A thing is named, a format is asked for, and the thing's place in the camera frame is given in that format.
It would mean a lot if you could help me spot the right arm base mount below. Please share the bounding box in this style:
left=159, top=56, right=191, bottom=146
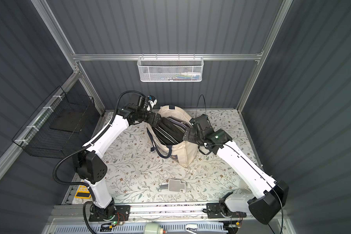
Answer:
left=202, top=202, right=247, bottom=219

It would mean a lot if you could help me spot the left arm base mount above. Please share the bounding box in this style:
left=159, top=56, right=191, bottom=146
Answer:
left=88, top=204, right=131, bottom=222

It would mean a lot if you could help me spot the grey plastic bracket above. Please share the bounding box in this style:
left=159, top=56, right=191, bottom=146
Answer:
left=159, top=179, right=186, bottom=193

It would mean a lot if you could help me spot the floral table mat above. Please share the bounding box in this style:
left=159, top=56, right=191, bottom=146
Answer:
left=103, top=123, right=248, bottom=203

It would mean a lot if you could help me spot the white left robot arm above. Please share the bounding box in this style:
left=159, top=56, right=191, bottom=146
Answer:
left=72, top=100, right=158, bottom=209

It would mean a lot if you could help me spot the pale green round canister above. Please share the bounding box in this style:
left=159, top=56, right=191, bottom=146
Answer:
left=143, top=223, right=167, bottom=234

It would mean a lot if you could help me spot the black wire wall basket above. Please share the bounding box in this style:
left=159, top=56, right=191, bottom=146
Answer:
left=12, top=90, right=100, bottom=159

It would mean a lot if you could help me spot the white wire mesh basket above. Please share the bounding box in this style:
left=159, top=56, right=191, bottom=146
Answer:
left=137, top=58, right=204, bottom=82

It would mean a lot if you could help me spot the beige canvas tote bag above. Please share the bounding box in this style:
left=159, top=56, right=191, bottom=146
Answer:
left=146, top=105, right=198, bottom=168

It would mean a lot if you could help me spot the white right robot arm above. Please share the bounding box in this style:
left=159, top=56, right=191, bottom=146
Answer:
left=184, top=114, right=289, bottom=225

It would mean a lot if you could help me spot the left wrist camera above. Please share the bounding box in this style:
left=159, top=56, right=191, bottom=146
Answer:
left=138, top=95, right=158, bottom=112

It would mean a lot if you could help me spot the black corrugated cable conduit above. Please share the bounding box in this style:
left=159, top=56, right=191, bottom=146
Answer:
left=52, top=90, right=147, bottom=234

